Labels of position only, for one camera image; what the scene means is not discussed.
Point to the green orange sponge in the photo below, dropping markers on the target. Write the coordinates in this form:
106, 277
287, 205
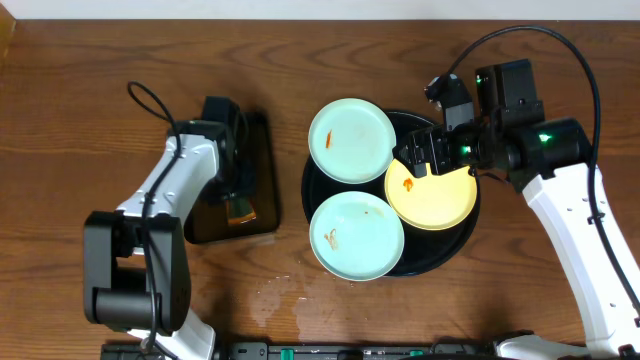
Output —
240, 210

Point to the yellow plate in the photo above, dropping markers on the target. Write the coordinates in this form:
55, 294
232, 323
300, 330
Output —
432, 202

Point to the light blue plate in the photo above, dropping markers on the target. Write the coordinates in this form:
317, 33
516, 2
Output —
351, 140
356, 236

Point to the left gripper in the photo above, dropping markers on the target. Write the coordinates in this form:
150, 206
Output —
236, 191

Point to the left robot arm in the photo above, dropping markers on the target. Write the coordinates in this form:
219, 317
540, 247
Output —
136, 275

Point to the light blue plate bottom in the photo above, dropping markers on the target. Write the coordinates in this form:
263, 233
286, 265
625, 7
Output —
356, 236

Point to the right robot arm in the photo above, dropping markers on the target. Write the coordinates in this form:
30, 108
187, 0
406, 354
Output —
546, 162

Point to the light blue plate top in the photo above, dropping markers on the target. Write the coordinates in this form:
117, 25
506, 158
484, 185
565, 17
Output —
351, 140

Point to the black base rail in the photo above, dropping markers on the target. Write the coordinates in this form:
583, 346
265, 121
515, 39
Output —
263, 351

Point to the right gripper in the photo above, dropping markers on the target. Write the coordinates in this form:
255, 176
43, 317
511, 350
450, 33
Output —
437, 137

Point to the black rectangular water tray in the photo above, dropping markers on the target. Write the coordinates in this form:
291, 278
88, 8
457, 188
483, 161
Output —
208, 223

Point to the round black tray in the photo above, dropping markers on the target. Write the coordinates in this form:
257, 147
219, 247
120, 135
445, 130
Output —
424, 250

